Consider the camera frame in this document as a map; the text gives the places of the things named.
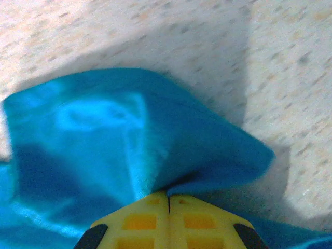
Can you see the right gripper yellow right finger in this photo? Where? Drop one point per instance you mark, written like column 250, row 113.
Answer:
column 197, row 223

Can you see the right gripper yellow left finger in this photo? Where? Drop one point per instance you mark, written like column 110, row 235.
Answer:
column 145, row 223

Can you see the blue t-shirt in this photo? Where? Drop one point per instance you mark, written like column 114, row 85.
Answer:
column 103, row 129

